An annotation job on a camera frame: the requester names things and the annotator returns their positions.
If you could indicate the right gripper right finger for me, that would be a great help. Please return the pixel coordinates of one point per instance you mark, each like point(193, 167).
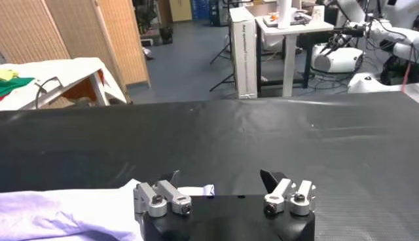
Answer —
point(281, 194)

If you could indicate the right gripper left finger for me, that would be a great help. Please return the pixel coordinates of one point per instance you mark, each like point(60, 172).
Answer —
point(154, 199)

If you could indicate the lavender T-shirt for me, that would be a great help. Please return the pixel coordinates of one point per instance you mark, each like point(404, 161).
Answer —
point(65, 213)

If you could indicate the black vinyl table cover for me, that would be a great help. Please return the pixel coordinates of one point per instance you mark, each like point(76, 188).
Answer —
point(229, 137)

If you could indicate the white height-adjustable desk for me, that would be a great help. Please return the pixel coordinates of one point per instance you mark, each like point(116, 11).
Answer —
point(289, 59)

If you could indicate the tall white cardboard box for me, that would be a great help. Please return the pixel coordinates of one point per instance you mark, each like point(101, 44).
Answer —
point(244, 55)

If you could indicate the white wheeled robot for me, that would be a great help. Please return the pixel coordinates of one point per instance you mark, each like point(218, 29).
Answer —
point(340, 60)

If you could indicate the black tripod stand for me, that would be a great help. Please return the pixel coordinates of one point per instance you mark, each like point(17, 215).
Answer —
point(226, 49)

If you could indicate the white cloth-covered side table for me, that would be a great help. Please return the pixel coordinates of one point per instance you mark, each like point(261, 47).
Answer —
point(65, 70)

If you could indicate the black trash bin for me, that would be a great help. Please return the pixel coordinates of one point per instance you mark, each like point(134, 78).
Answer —
point(166, 34)

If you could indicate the small orange object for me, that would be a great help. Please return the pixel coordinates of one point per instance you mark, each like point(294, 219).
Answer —
point(273, 16)

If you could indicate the white tumbler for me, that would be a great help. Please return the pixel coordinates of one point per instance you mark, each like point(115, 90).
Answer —
point(284, 14)

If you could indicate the green folded garment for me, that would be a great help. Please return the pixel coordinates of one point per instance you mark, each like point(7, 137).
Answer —
point(14, 84)

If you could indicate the red folded garment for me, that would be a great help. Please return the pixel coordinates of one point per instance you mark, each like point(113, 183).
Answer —
point(2, 97)

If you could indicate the white paper cup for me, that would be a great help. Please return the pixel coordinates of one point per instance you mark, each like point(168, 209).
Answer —
point(317, 13)

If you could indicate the wicker folding screen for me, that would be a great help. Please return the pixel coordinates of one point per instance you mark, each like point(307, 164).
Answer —
point(72, 29)

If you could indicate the yellow cabinet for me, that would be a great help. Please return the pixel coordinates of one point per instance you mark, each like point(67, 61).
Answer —
point(180, 10)

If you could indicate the yellow-green crumpled garment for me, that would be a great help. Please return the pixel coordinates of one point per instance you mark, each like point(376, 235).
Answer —
point(7, 74)

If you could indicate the blue storage crates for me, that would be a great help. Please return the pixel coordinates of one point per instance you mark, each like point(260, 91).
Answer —
point(200, 9)

